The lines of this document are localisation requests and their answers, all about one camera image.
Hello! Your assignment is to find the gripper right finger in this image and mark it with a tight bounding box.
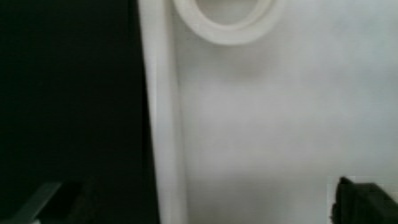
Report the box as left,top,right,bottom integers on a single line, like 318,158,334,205
330,177,398,224

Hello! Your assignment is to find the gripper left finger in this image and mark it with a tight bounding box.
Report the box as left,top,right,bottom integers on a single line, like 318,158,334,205
5,179,103,224

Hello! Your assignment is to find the white square table top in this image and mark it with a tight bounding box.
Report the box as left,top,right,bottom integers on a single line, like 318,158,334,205
138,0,398,224

